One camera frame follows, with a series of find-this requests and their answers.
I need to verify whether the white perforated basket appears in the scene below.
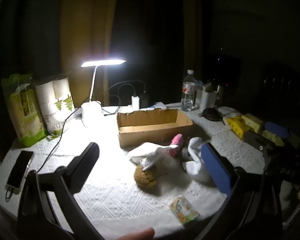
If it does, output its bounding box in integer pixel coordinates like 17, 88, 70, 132
199, 84, 218, 110

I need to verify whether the clear water bottle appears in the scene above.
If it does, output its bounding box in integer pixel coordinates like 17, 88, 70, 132
181, 69, 198, 112

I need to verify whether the yellow curtain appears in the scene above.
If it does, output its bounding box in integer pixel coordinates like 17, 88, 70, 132
60, 0, 120, 105

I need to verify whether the smartphone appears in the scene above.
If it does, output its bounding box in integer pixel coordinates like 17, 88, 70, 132
6, 151, 34, 189

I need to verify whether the white power strip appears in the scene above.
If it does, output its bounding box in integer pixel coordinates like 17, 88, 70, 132
140, 102, 167, 111

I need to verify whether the metal cup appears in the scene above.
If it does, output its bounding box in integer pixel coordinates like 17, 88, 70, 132
216, 84, 224, 105

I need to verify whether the white sock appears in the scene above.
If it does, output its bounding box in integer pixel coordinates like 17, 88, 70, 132
182, 137, 213, 183

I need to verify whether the white paper cup sleeve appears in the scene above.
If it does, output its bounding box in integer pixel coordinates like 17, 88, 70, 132
35, 73, 75, 135

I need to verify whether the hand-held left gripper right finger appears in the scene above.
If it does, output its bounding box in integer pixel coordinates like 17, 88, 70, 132
195, 142, 283, 240

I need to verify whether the black charger cable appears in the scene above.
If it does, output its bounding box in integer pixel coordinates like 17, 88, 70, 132
108, 80, 147, 105

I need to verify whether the white waffle cloth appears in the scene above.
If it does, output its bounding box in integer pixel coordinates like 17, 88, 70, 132
127, 142, 173, 169

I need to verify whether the dark green curtain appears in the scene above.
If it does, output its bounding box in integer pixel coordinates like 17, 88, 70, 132
20, 0, 65, 80

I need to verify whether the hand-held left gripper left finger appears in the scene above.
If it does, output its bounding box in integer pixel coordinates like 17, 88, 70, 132
17, 142, 105, 240

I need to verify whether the pale yellow tissue pack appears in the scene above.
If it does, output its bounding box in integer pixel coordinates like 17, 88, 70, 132
241, 114, 264, 133

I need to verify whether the white desk lamp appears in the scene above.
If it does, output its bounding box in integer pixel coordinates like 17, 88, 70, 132
80, 59, 127, 128

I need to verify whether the pink plush toy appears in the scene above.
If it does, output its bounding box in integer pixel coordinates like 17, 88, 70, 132
170, 134, 184, 158

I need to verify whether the black phone cable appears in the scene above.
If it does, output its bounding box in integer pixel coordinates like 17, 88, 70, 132
5, 84, 137, 203

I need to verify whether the cardboard box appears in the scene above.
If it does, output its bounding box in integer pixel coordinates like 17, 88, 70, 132
117, 109, 193, 148

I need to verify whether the black round pouch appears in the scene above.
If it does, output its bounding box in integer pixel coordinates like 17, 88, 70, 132
202, 107, 224, 122

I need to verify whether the white textured tablecloth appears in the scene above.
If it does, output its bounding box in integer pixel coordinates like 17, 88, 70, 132
0, 102, 290, 240

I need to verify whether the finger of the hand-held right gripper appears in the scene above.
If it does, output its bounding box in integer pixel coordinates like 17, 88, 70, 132
243, 131, 276, 153
264, 121, 290, 139

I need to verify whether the brown plush toy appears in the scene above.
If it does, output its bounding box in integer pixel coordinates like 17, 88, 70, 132
133, 164, 157, 189

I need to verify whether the green paper cup bag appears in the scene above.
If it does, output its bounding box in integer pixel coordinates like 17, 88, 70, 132
1, 74, 49, 147

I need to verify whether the black charger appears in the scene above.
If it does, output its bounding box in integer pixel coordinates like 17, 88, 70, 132
140, 91, 149, 108

